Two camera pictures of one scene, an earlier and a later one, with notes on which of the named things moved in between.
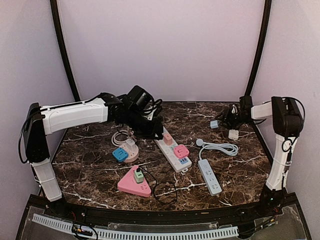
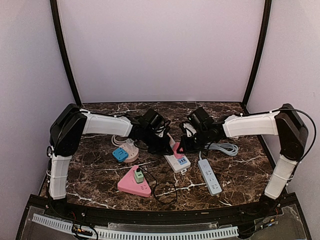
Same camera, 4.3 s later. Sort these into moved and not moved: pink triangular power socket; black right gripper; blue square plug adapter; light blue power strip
Moved: black right gripper
Not moved: light blue power strip; pink triangular power socket; blue square plug adapter
